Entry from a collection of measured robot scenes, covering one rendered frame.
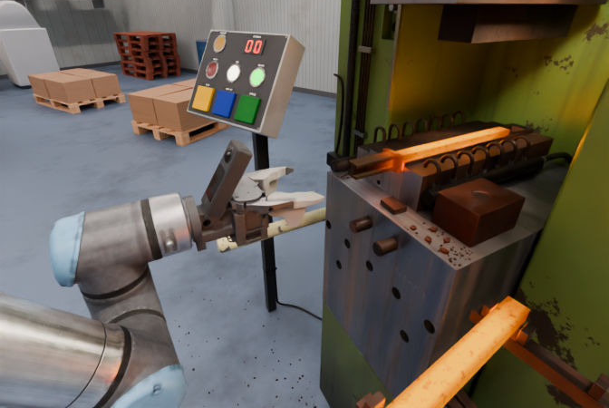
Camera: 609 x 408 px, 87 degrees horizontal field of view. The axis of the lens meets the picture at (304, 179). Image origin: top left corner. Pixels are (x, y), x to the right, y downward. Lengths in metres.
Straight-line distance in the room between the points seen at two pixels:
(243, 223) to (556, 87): 0.82
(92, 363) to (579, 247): 0.68
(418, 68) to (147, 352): 0.81
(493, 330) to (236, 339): 1.24
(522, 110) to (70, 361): 1.05
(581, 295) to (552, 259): 0.06
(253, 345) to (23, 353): 1.22
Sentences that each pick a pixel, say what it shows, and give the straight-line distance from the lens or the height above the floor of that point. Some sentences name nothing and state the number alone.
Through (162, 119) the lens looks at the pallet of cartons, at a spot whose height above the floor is 0.23.
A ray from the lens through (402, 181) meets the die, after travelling 0.67.
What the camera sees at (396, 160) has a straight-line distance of 0.65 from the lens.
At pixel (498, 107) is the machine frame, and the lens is 1.10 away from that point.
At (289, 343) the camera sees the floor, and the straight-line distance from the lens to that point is 1.55.
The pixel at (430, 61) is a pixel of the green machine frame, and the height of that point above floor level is 1.14.
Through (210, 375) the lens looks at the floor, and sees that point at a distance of 1.51.
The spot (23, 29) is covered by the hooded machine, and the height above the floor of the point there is 0.93.
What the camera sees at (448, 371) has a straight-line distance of 0.43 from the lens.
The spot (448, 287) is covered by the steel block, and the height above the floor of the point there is 0.87.
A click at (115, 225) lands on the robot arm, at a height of 1.02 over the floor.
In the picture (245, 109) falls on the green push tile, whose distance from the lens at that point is 0.95.
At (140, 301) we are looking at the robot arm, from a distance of 0.54.
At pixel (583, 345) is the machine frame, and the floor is 0.77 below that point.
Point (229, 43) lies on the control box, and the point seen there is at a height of 1.16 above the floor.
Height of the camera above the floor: 1.27
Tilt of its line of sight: 28 degrees down
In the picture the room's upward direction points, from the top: straight up
